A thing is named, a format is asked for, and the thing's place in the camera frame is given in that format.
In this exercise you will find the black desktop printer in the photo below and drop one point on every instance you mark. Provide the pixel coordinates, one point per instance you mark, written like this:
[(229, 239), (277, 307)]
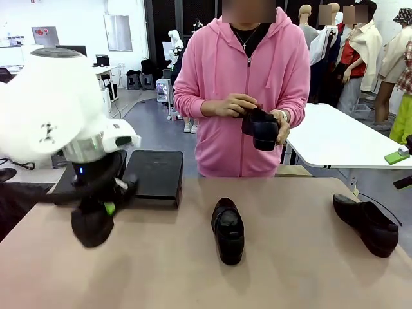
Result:
[(102, 60)]

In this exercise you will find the white sneaker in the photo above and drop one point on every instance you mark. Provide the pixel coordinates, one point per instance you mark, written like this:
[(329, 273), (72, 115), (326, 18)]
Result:
[(194, 128), (186, 127)]

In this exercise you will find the black pointed dress shoe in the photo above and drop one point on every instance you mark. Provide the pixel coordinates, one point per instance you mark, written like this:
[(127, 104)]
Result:
[(370, 231)]

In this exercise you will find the person in pink hoodie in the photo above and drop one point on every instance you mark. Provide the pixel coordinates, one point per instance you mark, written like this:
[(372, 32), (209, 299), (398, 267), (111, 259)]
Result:
[(225, 80)]

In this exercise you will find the mannequin cream jacket red top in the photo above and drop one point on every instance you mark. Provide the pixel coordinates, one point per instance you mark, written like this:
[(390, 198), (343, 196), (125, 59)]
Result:
[(360, 54)]

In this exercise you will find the black backpack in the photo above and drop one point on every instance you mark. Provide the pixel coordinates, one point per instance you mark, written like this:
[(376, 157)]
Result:
[(146, 66)]

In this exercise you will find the lit computer tower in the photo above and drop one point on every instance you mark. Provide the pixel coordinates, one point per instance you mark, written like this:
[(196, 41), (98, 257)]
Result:
[(162, 90)]

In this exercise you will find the black loafer with metal buckle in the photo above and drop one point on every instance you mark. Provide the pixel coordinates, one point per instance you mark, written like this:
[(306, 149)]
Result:
[(228, 244)]

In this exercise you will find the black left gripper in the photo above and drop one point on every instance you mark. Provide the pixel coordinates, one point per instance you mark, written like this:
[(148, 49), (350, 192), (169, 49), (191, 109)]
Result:
[(93, 190)]

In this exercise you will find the grey mesh basket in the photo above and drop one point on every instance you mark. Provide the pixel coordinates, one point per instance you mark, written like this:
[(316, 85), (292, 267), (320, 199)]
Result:
[(363, 108)]

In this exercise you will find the white office desk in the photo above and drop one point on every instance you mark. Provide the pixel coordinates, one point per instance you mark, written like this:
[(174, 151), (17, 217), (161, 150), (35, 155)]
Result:
[(104, 68)]

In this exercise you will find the white humanoid mannequin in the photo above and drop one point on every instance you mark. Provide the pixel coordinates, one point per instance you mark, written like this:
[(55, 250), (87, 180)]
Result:
[(175, 40)]

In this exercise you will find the white wall panel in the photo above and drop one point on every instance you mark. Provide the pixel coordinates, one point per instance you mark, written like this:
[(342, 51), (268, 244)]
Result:
[(117, 32)]

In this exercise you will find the mannequin plaid shirt green pants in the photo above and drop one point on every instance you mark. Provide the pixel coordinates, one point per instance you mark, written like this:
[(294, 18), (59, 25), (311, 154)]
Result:
[(404, 125)]

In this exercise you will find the grey wall box red sign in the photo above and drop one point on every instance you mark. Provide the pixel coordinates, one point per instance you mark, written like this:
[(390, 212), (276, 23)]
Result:
[(45, 34)]

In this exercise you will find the mannequin in white navy jacket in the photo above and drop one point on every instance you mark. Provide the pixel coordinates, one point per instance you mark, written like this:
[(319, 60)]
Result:
[(325, 48)]

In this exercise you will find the black stool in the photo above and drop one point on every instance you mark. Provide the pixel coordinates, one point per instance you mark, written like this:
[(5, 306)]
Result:
[(148, 82), (133, 82)]

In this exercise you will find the person's left forearm pink sleeve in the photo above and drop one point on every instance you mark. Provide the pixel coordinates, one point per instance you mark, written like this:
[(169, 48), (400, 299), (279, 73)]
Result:
[(294, 107)]

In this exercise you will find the white green table clamp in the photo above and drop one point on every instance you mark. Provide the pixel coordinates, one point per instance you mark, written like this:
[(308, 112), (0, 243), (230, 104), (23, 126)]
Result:
[(354, 188)]

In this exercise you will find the black chunky heel loafer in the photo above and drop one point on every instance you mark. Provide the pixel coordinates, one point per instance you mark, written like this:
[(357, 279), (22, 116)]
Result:
[(260, 128)]

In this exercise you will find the white table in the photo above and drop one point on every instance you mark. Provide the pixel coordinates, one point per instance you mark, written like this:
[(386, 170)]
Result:
[(338, 135)]

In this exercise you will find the white air purifier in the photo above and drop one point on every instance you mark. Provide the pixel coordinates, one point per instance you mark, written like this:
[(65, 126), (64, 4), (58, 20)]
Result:
[(107, 96)]

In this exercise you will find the person's right forearm pink sleeve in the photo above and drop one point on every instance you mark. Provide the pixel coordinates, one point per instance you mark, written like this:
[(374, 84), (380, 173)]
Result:
[(193, 106)]

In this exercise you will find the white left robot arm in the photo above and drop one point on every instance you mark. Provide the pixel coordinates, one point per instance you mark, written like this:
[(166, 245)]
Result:
[(48, 96)]

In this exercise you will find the green-padded right gripper finger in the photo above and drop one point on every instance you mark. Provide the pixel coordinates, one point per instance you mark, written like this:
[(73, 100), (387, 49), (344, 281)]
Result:
[(394, 157), (405, 183)]

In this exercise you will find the mannequin beige jacket bucket hat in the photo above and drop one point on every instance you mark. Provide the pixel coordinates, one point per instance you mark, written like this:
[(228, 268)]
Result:
[(397, 54)]

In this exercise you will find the person's left hand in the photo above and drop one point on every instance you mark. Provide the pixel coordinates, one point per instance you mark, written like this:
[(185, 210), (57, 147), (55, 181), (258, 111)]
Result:
[(283, 130)]

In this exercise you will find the white wrist watch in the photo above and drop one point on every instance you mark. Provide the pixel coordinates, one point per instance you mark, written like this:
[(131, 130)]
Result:
[(284, 116)]

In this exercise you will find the mannequin in grey shirt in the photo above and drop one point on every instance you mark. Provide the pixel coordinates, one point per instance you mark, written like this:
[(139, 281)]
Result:
[(308, 32)]

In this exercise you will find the person's right hand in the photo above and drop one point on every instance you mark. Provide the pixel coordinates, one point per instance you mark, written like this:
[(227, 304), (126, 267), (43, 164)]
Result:
[(236, 104)]

